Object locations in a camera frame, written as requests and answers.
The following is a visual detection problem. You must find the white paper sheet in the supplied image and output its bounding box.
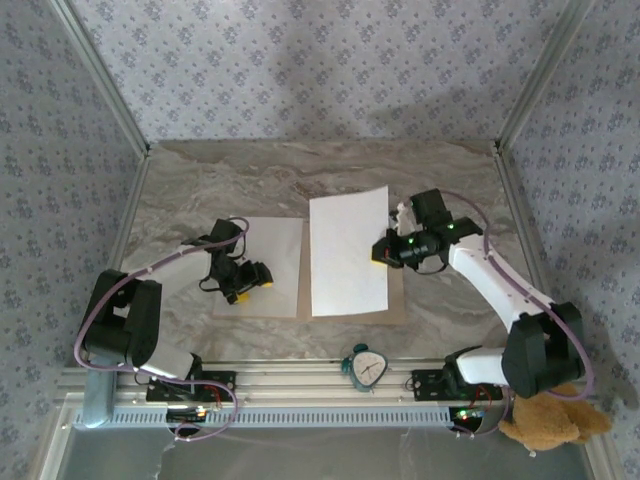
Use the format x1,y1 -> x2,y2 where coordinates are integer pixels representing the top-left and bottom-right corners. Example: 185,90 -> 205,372
308,185 -> 391,318
213,216 -> 304,319

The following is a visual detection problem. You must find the brown folder with clear pocket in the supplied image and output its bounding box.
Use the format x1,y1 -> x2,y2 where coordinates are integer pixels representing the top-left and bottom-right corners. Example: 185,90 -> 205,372
212,215 -> 407,325

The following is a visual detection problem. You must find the teal alarm clock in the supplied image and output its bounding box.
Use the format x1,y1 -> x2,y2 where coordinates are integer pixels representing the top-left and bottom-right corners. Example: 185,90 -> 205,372
341,343 -> 390,394

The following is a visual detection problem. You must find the circuit board with LEDs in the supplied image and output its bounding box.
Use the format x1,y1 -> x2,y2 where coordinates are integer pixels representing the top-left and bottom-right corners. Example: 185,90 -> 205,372
167,405 -> 221,421
449,405 -> 489,424

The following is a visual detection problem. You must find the grey-blue block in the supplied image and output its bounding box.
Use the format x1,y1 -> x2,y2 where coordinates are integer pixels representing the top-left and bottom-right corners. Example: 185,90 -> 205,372
83,357 -> 117,430

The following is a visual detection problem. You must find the shiny metal sheet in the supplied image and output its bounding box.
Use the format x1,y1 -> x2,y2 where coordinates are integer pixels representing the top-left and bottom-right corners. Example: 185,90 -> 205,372
39,424 -> 601,480

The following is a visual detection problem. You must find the brown teddy bear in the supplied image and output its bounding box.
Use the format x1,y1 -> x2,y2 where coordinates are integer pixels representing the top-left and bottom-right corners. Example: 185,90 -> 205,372
497,382 -> 614,454

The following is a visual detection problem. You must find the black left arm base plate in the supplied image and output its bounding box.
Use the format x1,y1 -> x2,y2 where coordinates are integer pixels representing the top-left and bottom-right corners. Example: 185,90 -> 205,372
145,369 -> 237,404

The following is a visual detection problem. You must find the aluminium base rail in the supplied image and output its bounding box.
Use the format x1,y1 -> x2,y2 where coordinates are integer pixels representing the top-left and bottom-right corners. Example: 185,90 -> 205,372
54,357 -> 601,406

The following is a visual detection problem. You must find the aluminium table side rail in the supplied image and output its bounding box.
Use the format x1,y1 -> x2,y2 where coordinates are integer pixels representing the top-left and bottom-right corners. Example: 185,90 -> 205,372
74,149 -> 154,369
492,142 -> 551,301

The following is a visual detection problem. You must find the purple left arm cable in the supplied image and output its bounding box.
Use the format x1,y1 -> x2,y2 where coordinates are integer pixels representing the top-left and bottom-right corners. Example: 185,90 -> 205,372
73,215 -> 251,444

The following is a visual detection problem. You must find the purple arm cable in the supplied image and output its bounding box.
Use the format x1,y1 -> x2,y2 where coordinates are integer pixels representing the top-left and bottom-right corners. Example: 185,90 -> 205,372
73,215 -> 251,444
439,189 -> 596,440

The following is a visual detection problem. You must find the grey slotted cable duct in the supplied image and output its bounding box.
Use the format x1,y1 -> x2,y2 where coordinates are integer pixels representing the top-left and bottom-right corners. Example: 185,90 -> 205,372
73,403 -> 494,430

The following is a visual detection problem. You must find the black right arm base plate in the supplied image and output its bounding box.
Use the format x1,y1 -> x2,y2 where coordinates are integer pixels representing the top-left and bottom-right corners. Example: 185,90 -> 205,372
410,368 -> 504,402

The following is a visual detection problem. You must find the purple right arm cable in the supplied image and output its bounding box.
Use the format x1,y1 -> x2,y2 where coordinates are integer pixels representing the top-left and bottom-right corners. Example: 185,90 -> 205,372
439,189 -> 596,440

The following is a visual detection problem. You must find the aluminium frame post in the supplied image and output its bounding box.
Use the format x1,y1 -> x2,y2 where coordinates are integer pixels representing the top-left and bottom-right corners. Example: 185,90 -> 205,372
47,0 -> 152,159
492,0 -> 599,156

